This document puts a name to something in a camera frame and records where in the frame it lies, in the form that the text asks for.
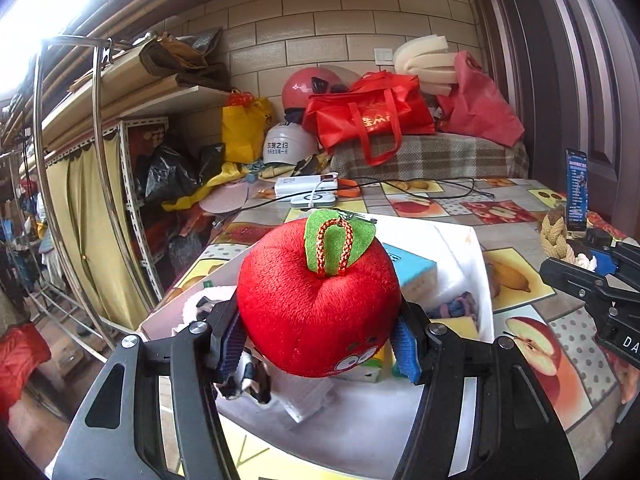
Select blue yellow sponge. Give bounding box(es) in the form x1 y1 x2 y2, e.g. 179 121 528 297
382 243 439 304

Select white power bank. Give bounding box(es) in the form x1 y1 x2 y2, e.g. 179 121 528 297
274 172 341 196

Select pink hand fan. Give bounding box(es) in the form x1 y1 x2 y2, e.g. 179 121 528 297
200 180 251 214

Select wooden board shelf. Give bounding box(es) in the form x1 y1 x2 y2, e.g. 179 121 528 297
40 30 232 152

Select beige braided rope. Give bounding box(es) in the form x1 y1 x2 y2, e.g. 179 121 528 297
538 208 598 271

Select red tote bag with handles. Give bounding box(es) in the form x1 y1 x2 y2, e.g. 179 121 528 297
302 71 436 167

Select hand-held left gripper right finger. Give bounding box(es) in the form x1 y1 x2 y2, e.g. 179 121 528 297
390 302 581 480

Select white helmet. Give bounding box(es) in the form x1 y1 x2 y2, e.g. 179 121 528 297
262 121 320 166

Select folded brown tarp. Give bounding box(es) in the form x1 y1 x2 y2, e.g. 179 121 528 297
139 27 232 89

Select red apple plush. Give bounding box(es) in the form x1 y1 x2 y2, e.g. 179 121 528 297
236 211 404 379

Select black cable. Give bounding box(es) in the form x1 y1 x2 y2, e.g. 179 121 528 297
350 176 496 201

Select bundle of bamboo poles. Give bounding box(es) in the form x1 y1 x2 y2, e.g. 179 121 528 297
0 0 362 128

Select grey blue knotted rope toy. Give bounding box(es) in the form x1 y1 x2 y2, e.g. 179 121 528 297
429 292 481 321

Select white round-marked charger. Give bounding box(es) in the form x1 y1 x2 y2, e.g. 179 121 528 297
290 191 337 209

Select brown wooden door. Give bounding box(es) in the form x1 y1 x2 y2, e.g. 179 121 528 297
477 0 640 242

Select stainless steel rack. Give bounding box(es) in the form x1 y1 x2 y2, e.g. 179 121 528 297
32 35 171 352

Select plaid blanket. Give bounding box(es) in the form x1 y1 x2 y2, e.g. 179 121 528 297
330 132 530 181

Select red cloth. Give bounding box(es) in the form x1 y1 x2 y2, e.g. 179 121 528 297
0 324 52 412

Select fruit print tablecloth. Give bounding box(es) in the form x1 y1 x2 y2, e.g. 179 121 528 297
140 177 640 480

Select plain red bag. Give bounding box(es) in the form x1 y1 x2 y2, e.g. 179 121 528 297
437 51 526 148

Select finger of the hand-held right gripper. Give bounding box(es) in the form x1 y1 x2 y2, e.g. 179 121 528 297
586 229 640 276
539 256 640 311

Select red helmet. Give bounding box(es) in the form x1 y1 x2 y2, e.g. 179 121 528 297
281 66 352 114

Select white angle steel frame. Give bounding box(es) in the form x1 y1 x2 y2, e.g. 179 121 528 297
117 116 171 306

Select blue packaged item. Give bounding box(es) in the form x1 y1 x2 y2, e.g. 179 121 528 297
565 149 592 235

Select yellow shopping bag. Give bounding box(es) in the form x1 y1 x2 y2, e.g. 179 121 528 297
221 89 275 164

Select cream foam rolls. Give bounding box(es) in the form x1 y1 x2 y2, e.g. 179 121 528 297
392 35 464 96

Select yellow green curtain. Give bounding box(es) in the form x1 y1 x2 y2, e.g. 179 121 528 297
47 132 151 322

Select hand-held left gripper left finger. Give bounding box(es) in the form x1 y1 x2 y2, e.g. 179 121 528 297
52 292 248 480

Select white foam block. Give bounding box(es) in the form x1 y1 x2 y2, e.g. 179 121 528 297
272 375 353 422

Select cow print plush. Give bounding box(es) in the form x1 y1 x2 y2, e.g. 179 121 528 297
172 285 274 406

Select black plastic bag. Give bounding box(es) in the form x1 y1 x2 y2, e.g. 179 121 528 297
144 142 226 207

